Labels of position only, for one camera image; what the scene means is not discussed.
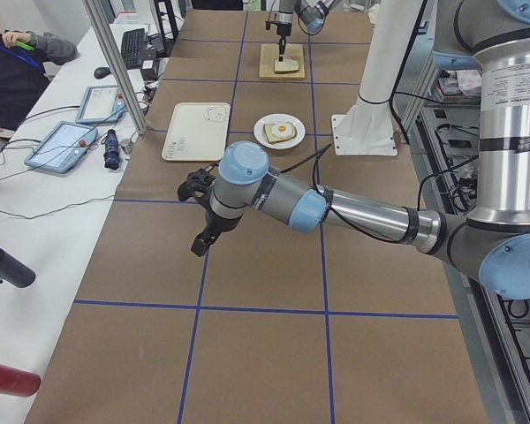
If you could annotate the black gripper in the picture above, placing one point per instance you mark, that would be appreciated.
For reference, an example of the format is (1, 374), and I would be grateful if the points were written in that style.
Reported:
(217, 223)
(283, 30)

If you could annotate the bread slice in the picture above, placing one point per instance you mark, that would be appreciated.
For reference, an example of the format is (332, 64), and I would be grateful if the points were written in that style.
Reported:
(286, 66)
(272, 139)

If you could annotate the white round plate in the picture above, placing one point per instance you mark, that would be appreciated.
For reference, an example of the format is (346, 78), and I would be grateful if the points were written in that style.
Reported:
(259, 133)

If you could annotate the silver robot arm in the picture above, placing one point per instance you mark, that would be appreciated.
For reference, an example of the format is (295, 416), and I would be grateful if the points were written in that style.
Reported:
(312, 16)
(492, 243)

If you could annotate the wooden cutting board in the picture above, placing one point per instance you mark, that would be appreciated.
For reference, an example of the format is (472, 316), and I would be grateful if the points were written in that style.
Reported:
(269, 53)

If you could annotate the fried egg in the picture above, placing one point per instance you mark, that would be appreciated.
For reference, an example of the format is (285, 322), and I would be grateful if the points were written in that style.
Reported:
(282, 130)

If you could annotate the cream bear serving tray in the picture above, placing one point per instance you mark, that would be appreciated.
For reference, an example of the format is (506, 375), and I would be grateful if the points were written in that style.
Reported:
(197, 132)

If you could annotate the folded dark blue umbrella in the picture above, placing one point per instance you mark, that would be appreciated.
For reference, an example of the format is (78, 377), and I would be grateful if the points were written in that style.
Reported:
(111, 154)

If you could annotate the black keyboard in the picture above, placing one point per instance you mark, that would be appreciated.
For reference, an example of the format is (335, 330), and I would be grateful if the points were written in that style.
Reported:
(132, 46)

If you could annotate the blue teach pendant near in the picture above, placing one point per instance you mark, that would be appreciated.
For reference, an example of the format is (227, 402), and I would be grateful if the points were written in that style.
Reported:
(62, 148)

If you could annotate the blue teach pendant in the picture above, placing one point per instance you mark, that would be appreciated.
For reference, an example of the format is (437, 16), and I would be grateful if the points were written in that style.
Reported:
(101, 105)
(62, 148)

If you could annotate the blue teach pendant far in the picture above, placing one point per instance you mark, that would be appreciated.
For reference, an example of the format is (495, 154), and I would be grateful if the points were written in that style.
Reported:
(101, 105)

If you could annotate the black computer mouse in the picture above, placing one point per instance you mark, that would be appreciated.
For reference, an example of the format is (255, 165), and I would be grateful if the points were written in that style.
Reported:
(102, 72)

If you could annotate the black water bottle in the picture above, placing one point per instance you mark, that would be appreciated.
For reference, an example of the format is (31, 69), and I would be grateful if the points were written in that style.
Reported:
(15, 272)

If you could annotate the red bottle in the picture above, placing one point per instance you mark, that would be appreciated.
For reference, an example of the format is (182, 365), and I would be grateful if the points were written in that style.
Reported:
(17, 382)

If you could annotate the seated person in dark sweater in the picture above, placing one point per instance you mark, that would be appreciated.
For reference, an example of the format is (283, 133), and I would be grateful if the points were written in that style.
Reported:
(23, 78)

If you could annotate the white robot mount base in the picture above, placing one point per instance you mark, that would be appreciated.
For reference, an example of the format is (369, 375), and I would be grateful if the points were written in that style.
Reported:
(367, 127)

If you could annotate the aluminium frame post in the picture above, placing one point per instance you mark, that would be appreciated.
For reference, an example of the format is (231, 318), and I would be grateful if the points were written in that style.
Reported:
(112, 55)

